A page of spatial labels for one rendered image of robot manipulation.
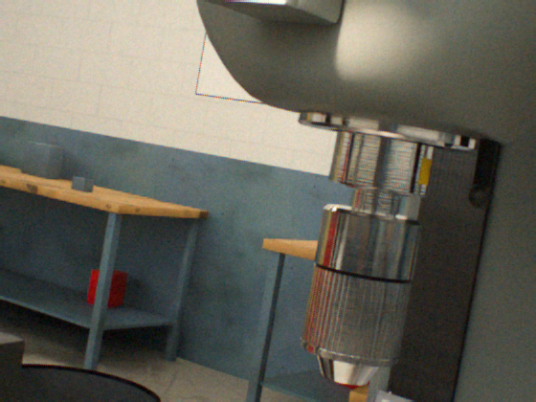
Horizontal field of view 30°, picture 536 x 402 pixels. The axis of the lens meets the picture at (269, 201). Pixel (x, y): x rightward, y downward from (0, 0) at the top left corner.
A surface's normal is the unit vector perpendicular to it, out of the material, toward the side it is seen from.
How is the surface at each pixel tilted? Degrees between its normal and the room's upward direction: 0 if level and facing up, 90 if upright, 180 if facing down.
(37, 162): 90
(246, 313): 90
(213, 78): 90
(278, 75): 131
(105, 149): 90
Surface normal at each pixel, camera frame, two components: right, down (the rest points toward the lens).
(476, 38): 0.16, 0.57
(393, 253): 0.44, 0.12
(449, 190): -0.55, -0.05
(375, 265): 0.07, 0.07
